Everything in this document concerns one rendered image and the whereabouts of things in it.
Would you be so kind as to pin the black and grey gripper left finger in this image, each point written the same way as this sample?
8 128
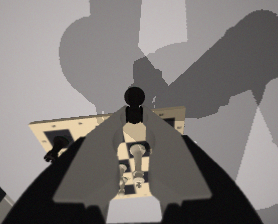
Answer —
86 173

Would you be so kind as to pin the chessboard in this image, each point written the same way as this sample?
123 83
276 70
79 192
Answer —
73 128

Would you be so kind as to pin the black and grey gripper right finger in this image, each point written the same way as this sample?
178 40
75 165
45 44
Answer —
179 171

